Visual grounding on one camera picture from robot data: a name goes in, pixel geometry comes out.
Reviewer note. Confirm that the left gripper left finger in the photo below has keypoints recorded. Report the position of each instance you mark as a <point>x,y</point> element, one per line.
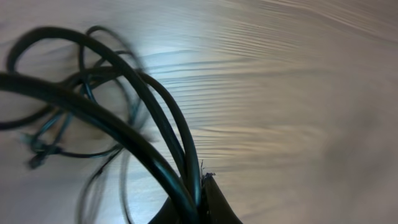
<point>169,213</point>

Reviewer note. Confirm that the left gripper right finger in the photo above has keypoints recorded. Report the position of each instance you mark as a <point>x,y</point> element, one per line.
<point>214,207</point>

